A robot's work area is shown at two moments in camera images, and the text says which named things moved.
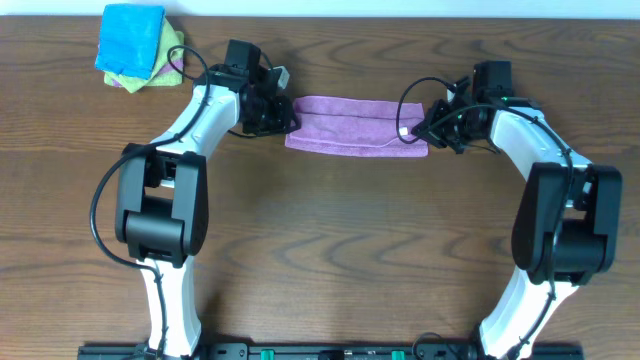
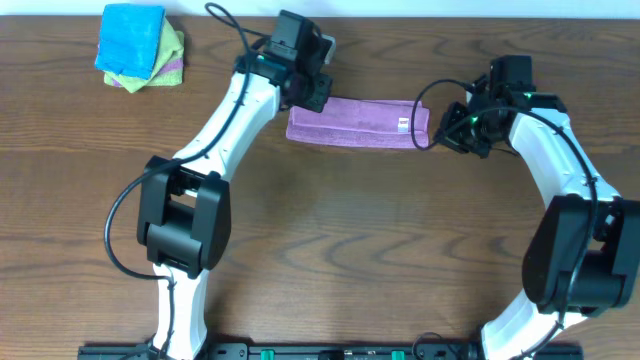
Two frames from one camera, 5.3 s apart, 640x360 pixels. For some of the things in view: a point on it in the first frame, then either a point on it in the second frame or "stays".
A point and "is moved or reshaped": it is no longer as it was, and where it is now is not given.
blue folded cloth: x=130 y=39 stays
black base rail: x=320 y=351 stays
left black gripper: x=276 y=118 to x=310 y=93
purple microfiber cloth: x=355 y=125 is moved or reshaped
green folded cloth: x=171 y=51 stays
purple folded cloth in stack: x=178 y=64 stays
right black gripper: x=441 y=129 to x=454 y=130
